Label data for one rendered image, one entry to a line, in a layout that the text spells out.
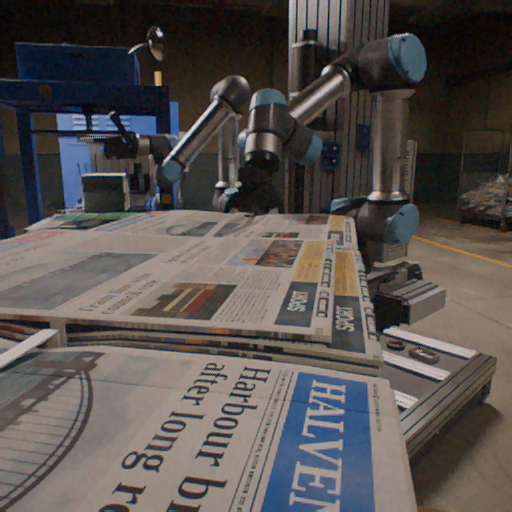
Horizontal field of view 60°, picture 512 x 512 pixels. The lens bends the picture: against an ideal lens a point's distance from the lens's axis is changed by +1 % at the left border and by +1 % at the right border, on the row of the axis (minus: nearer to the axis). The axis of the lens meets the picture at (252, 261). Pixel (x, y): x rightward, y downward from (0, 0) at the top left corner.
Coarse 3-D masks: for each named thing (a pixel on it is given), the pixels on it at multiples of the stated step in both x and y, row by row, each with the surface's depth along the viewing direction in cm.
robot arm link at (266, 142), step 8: (248, 136) 90; (256, 136) 89; (264, 136) 88; (272, 136) 89; (248, 144) 90; (256, 144) 88; (264, 144) 88; (272, 144) 88; (280, 144) 90; (248, 152) 89; (256, 152) 88; (264, 152) 88; (272, 152) 88; (280, 152) 90; (280, 160) 91
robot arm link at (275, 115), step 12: (264, 96) 91; (276, 96) 91; (252, 108) 92; (264, 108) 90; (276, 108) 91; (252, 120) 91; (264, 120) 89; (276, 120) 90; (288, 120) 93; (252, 132) 90; (264, 132) 90; (276, 132) 89; (288, 132) 93
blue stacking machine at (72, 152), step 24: (72, 120) 443; (96, 120) 447; (144, 120) 456; (72, 144) 448; (72, 168) 453; (96, 168) 461; (120, 168) 461; (144, 168) 466; (72, 192) 458; (144, 192) 521
